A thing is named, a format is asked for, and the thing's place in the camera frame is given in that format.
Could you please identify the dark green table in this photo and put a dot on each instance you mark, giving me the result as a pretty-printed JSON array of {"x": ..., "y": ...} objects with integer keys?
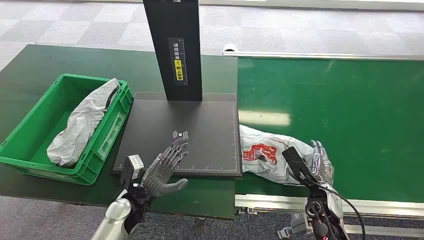
[{"x": 66, "y": 63}]

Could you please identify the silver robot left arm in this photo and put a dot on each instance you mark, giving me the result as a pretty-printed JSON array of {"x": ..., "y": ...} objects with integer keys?
[{"x": 116, "y": 215}]

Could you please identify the grey mailer bag red print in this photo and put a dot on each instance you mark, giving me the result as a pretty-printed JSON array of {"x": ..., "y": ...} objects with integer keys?
[{"x": 265, "y": 154}]

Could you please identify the black inbound scanner machine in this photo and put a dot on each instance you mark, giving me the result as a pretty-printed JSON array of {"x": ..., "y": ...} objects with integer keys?
[{"x": 185, "y": 132}]

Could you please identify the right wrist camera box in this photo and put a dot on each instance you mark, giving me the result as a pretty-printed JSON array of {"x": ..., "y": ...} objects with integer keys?
[{"x": 294, "y": 160}]

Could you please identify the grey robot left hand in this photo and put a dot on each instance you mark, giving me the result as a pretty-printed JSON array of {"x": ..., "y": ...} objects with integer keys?
[{"x": 160, "y": 177}]

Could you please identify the black yellow label sticker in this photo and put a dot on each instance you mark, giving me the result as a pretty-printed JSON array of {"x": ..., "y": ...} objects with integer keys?
[{"x": 178, "y": 61}]

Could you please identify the aluminium conveyor frame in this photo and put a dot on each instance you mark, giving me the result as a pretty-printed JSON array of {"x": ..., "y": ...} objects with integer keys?
[{"x": 381, "y": 207}]

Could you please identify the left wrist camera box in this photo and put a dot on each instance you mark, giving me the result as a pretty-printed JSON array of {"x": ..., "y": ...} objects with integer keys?
[{"x": 134, "y": 164}]

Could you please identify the grey metal frame bracket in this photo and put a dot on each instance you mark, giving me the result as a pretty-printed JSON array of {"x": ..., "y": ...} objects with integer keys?
[{"x": 291, "y": 230}]

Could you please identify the green conveyor belt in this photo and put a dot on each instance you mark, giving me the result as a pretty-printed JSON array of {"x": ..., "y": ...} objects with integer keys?
[{"x": 348, "y": 116}]

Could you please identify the white conveyor roller end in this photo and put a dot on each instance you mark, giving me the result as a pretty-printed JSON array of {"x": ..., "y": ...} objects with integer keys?
[{"x": 230, "y": 48}]

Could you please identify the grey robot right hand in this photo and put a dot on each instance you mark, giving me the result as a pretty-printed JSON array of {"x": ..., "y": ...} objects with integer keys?
[{"x": 323, "y": 164}]

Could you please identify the plain grey plastic mailer bag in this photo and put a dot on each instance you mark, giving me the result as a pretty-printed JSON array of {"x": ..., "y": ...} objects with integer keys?
[{"x": 81, "y": 124}]

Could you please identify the green plastic crate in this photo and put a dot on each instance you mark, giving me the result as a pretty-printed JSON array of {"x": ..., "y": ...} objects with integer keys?
[{"x": 39, "y": 112}]

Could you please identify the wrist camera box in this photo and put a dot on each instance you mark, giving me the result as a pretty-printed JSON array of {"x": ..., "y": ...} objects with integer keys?
[
  {"x": 294, "y": 160},
  {"x": 134, "y": 164}
]

